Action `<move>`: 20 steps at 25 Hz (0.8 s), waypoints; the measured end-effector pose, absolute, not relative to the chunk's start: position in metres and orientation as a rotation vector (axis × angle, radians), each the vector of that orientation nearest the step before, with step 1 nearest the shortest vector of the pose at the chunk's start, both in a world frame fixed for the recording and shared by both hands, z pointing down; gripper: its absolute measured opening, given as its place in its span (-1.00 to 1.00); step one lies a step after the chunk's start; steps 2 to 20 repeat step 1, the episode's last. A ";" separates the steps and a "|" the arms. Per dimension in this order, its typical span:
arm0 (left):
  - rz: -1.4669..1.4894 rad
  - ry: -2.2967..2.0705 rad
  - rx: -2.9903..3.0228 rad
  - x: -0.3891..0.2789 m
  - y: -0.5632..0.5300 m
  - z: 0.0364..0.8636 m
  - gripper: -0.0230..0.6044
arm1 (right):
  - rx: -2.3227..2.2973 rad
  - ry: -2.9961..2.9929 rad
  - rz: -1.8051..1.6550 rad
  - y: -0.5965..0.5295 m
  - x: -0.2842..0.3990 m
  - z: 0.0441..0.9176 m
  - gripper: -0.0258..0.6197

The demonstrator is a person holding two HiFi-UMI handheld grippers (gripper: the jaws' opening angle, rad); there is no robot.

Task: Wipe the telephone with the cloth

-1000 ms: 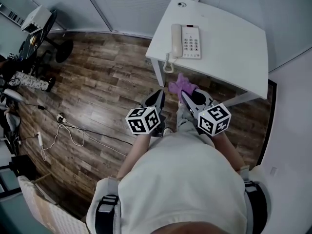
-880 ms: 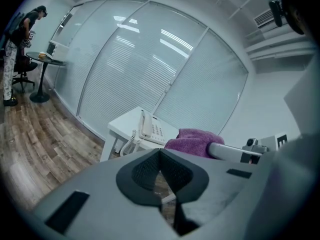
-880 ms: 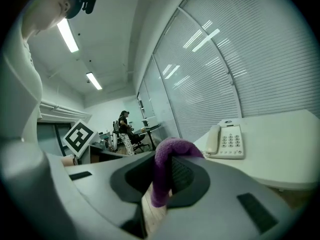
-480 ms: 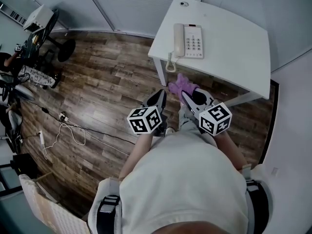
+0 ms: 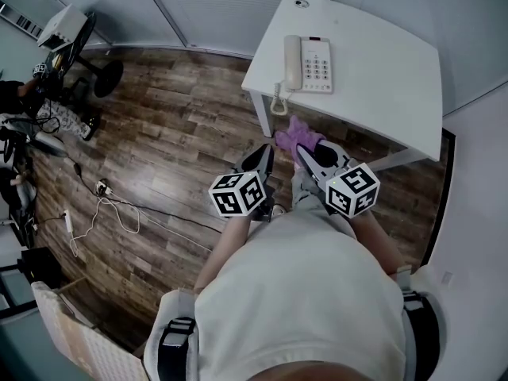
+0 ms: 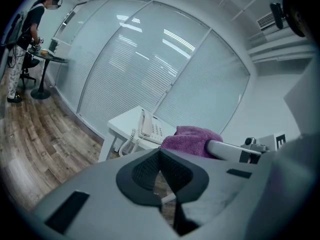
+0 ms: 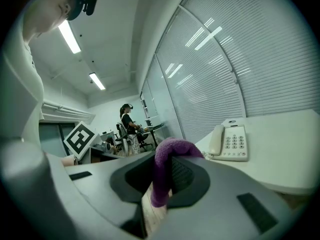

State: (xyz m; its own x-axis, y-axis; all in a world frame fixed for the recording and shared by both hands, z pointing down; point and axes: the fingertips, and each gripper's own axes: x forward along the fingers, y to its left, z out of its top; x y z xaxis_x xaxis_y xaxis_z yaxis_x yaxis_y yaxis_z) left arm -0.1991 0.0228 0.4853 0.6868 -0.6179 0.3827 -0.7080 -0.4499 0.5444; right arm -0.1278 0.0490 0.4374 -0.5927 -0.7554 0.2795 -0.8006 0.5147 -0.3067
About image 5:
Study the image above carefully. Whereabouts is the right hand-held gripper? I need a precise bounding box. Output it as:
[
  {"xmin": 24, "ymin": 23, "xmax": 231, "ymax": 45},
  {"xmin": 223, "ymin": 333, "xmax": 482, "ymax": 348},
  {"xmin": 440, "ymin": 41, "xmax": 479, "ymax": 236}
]
[{"xmin": 296, "ymin": 140, "xmax": 381, "ymax": 218}]

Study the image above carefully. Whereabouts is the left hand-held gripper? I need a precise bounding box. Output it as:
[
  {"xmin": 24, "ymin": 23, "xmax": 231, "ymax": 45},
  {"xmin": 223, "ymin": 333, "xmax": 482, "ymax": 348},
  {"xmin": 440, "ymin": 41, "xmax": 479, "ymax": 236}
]
[{"xmin": 208, "ymin": 144, "xmax": 276, "ymax": 223}]

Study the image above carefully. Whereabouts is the purple cloth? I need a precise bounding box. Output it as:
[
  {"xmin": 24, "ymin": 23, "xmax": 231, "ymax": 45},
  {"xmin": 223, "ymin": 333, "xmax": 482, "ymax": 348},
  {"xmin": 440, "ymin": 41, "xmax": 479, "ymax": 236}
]
[{"xmin": 275, "ymin": 115, "xmax": 327, "ymax": 167}]

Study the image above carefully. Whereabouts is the person's left forearm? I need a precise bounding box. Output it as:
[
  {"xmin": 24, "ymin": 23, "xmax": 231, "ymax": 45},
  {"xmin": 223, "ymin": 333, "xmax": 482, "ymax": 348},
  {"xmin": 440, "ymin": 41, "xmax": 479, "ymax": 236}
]
[{"xmin": 193, "ymin": 214, "xmax": 256, "ymax": 295}]

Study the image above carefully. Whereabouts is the person's right forearm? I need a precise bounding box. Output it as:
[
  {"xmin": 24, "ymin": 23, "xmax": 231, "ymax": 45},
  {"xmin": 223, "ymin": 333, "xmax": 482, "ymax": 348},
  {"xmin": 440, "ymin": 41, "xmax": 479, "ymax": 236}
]
[{"xmin": 348, "ymin": 208, "xmax": 406, "ymax": 282}]

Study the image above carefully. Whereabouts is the white desk telephone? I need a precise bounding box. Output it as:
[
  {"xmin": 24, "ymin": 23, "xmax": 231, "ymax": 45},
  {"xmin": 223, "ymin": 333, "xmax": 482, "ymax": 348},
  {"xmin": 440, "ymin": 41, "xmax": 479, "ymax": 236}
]
[{"xmin": 299, "ymin": 37, "xmax": 334, "ymax": 95}]

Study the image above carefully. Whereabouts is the person's grey trouser leg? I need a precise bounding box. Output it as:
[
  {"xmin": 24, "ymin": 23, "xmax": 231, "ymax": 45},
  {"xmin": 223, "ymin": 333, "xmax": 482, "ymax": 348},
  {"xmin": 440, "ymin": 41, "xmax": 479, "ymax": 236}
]
[{"xmin": 291, "ymin": 164, "xmax": 333, "ymax": 216}]

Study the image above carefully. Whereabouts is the white table leg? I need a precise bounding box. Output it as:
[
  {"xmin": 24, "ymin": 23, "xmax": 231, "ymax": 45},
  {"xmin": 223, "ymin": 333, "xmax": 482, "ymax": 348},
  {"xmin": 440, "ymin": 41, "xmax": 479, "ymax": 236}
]
[
  {"xmin": 371, "ymin": 148, "xmax": 424, "ymax": 175},
  {"xmin": 250, "ymin": 89, "xmax": 275, "ymax": 139}
]

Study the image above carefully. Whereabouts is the person's white shirt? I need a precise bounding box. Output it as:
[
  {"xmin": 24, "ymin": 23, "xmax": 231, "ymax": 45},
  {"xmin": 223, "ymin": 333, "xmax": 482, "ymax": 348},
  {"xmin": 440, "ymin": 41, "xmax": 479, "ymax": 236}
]
[{"xmin": 142, "ymin": 208, "xmax": 452, "ymax": 381}]

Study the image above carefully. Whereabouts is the white desk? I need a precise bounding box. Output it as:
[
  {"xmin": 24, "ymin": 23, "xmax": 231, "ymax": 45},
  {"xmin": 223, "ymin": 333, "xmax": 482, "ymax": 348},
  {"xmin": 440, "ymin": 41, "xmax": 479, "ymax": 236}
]
[{"xmin": 329, "ymin": 0, "xmax": 508, "ymax": 115}]

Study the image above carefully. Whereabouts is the white oval board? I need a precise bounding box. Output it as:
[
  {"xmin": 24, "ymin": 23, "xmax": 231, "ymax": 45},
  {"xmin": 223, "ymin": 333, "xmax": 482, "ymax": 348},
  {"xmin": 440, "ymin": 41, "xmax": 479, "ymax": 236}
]
[{"xmin": 31, "ymin": 131, "xmax": 67, "ymax": 159}]

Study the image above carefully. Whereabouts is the round black table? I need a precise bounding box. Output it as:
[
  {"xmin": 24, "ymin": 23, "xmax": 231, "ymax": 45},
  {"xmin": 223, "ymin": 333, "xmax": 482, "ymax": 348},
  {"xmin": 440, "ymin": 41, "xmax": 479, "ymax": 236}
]
[{"xmin": 43, "ymin": 12, "xmax": 125, "ymax": 99}]

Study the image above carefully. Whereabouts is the white box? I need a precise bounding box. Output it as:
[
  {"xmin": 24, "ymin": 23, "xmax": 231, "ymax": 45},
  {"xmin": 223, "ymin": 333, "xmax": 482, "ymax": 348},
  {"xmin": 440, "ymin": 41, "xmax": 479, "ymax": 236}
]
[{"xmin": 37, "ymin": 3, "xmax": 89, "ymax": 53}]

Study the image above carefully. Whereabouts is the black box cabinet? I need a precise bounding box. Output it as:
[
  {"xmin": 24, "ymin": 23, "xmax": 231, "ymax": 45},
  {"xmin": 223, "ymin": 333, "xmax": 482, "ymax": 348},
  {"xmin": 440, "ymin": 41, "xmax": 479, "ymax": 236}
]
[{"xmin": 19, "ymin": 246, "xmax": 63, "ymax": 290}]

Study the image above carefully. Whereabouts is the wood-framed white panel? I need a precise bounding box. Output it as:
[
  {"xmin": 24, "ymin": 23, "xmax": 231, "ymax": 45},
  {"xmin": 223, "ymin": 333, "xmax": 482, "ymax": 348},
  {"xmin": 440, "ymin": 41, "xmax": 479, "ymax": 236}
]
[{"xmin": 30, "ymin": 279, "xmax": 148, "ymax": 381}]

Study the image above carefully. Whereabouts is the white cable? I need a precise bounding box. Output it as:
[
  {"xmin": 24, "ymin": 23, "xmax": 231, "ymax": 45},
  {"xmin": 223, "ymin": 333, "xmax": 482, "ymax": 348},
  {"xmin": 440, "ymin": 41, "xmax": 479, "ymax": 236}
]
[{"xmin": 69, "ymin": 190, "xmax": 216, "ymax": 260}]

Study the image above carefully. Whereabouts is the black grey shoulder strap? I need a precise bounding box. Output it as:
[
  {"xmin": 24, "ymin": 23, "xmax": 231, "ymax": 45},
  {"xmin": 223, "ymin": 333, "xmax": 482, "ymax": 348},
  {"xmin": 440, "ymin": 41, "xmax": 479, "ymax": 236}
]
[
  {"xmin": 400, "ymin": 290, "xmax": 442, "ymax": 381},
  {"xmin": 157, "ymin": 317, "xmax": 198, "ymax": 381}
]

